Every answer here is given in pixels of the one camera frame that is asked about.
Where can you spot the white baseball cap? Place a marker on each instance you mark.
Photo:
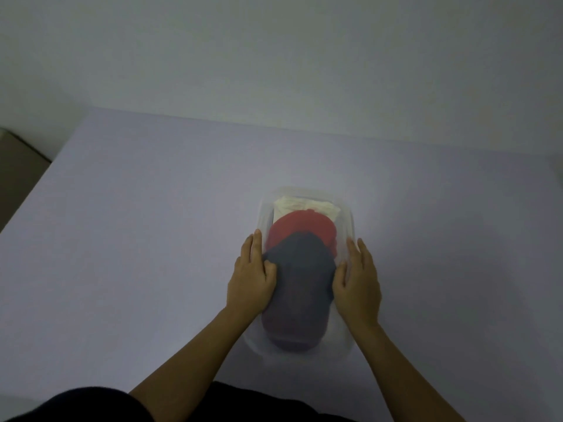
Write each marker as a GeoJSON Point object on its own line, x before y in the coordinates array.
{"type": "Point", "coordinates": [299, 203]}

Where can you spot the person's right forearm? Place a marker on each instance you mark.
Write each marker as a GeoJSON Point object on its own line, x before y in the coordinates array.
{"type": "Point", "coordinates": [400, 377]}

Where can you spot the red baseball cap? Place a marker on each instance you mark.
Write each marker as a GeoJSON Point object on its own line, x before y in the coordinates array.
{"type": "Point", "coordinates": [303, 224]}

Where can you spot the clear plastic storage bin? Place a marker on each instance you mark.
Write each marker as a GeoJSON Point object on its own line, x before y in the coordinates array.
{"type": "Point", "coordinates": [343, 338]}

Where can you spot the person's left hand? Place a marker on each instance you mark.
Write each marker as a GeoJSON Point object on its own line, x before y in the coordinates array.
{"type": "Point", "coordinates": [248, 285]}

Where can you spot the person's right thumb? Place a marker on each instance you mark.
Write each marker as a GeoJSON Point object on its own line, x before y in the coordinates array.
{"type": "Point", "coordinates": [339, 279]}

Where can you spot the person's left forearm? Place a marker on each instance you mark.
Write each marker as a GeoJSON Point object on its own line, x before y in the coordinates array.
{"type": "Point", "coordinates": [193, 360]}

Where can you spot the person's right hand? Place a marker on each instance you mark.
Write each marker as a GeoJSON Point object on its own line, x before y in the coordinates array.
{"type": "Point", "coordinates": [358, 290]}

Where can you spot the person's dark clothing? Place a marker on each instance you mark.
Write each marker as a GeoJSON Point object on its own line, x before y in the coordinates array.
{"type": "Point", "coordinates": [83, 406]}

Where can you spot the brown cabinet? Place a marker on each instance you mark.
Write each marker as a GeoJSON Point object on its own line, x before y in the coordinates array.
{"type": "Point", "coordinates": [20, 180]}

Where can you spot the person's left thumb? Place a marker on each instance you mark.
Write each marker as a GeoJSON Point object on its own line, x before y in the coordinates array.
{"type": "Point", "coordinates": [271, 271]}

